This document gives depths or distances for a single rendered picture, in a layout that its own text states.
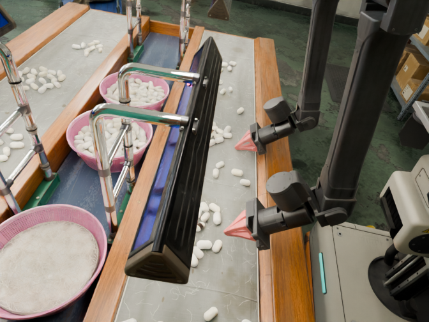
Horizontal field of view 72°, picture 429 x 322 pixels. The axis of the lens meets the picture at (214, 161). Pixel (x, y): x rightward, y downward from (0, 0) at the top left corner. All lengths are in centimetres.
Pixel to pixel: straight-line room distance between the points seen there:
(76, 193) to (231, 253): 50
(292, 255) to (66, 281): 53
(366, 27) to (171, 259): 39
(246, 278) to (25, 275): 49
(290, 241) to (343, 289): 64
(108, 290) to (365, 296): 106
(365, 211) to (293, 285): 147
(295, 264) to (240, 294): 15
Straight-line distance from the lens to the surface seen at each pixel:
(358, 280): 148
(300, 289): 77
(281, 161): 101
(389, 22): 44
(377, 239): 167
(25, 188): 93
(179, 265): 37
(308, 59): 90
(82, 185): 100
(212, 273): 75
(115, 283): 71
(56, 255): 81
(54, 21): 185
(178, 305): 72
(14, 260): 84
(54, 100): 125
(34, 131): 86
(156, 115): 50
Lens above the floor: 141
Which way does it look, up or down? 43 degrees down
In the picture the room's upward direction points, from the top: 12 degrees clockwise
